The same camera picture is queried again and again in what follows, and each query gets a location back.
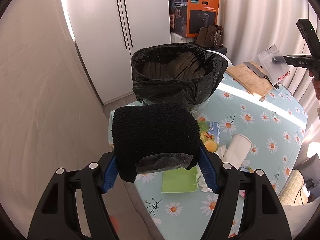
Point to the brown leather bag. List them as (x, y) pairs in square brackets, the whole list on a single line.
[(210, 36)]

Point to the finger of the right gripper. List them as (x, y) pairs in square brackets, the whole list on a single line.
[(293, 60)]

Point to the green foam sheet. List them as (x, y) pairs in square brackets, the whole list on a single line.
[(180, 181)]

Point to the bamboo cutting board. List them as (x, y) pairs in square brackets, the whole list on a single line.
[(249, 80)]

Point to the white paper cup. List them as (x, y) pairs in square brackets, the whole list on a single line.
[(237, 150)]

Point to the black sponge cloth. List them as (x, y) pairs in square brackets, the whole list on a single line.
[(154, 138)]

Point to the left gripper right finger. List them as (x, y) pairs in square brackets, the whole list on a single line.
[(263, 216)]

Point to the white tissue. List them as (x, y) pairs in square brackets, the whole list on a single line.
[(221, 151), (201, 181)]

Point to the orange Philips box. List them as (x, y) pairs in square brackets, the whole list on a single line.
[(187, 17)]

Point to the yellow green snack wrapper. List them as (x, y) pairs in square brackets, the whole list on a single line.
[(209, 134)]

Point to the right hand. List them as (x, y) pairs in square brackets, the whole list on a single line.
[(316, 85)]

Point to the clear bin with black bag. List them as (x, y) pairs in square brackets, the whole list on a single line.
[(176, 73)]

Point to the daisy print tablecloth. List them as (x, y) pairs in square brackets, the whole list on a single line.
[(247, 131)]

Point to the cleaver knife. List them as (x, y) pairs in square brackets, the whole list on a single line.
[(257, 70)]

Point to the left hand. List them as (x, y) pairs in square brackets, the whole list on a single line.
[(115, 223)]

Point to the white wardrobe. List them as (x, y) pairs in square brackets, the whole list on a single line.
[(109, 32)]

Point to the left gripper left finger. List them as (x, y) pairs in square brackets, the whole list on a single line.
[(56, 215)]

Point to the clear plastic package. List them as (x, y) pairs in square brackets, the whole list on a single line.
[(275, 72)]

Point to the black suitcase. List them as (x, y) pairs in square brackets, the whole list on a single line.
[(221, 49)]

